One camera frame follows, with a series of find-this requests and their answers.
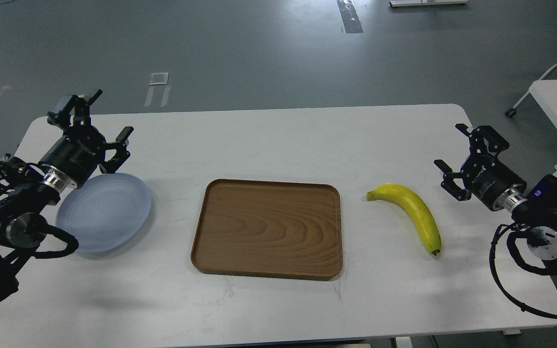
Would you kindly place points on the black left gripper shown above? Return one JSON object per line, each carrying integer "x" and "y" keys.
{"x": 82, "y": 148}

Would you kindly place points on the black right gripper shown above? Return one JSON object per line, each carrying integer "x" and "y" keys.
{"x": 483, "y": 174}

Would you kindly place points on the light blue plate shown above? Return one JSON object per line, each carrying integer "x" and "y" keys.
{"x": 106, "y": 212}

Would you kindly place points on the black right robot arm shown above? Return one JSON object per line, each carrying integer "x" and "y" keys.
{"x": 532, "y": 235}

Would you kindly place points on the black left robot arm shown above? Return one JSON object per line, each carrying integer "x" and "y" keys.
{"x": 27, "y": 188}

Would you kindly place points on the yellow banana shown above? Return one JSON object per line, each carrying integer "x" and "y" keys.
{"x": 416, "y": 209}

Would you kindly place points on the brown wooden tray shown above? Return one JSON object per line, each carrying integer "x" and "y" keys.
{"x": 269, "y": 229}

